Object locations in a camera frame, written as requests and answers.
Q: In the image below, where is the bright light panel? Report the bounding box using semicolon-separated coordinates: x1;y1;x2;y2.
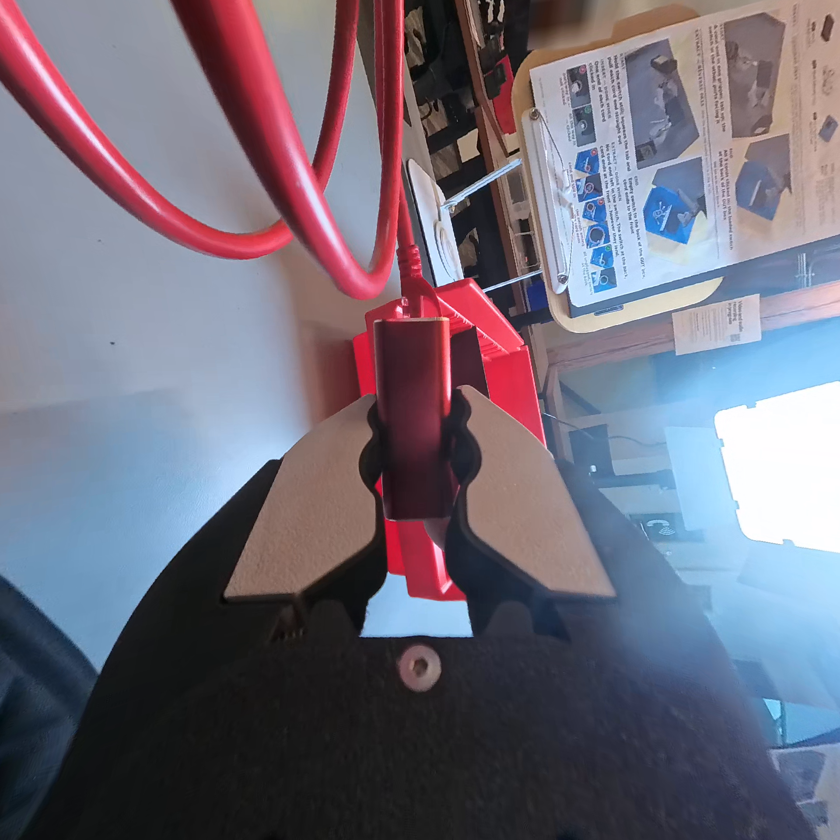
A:
714;381;840;553

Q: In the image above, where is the small paper note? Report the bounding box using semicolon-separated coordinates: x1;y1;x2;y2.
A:
672;294;762;357

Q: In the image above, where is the wooden shelf unit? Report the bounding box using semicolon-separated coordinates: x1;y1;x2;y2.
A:
538;282;840;460

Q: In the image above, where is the wooden clipboard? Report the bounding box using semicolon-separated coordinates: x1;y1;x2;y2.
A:
511;7;840;336

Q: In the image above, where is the clear clipboard clip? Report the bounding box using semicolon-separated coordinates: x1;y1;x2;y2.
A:
521;107;573;296

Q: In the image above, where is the white document stand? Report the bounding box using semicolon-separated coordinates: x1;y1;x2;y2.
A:
406;157;546;293

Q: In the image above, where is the printed instruction sheet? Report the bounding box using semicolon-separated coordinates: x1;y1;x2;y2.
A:
528;0;840;311

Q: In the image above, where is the red ethernet cable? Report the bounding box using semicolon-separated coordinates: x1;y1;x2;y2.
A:
0;0;447;322

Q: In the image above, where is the red plastic bin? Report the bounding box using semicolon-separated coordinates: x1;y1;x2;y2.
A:
351;279;549;601

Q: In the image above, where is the white box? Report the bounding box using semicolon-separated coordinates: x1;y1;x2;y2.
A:
663;427;723;532

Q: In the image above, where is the long wooden table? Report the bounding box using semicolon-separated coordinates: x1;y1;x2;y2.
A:
453;0;519;155

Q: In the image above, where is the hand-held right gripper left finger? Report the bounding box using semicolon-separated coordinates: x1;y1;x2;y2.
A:
222;392;388;601

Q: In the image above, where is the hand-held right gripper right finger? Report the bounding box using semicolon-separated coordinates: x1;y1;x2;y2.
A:
445;386;619;601

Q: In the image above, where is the small red box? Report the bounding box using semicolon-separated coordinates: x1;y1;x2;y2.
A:
486;56;516;132

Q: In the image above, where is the red ethernet splitter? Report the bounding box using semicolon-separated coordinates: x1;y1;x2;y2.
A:
372;316;454;522

